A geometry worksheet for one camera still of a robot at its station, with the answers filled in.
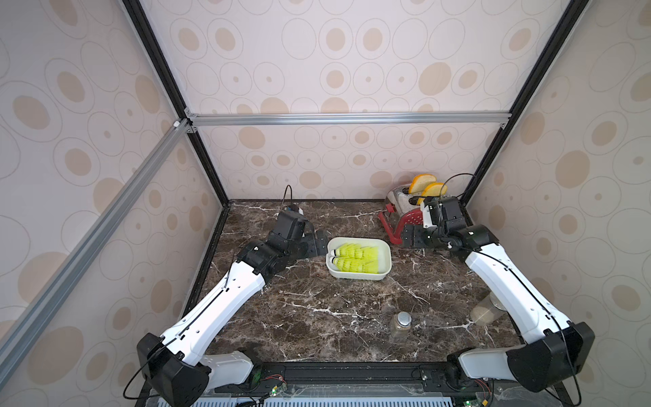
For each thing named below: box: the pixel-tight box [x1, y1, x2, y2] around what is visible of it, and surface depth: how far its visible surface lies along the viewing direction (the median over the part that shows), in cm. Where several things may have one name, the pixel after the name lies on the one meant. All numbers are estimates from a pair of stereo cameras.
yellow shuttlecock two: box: [330, 243, 380, 260], surface depth 100 cm
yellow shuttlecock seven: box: [331, 256, 379, 274], surface depth 97 cm
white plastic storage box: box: [325, 236, 393, 281], surface depth 99 cm
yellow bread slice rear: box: [408, 173, 438, 195], surface depth 100 cm
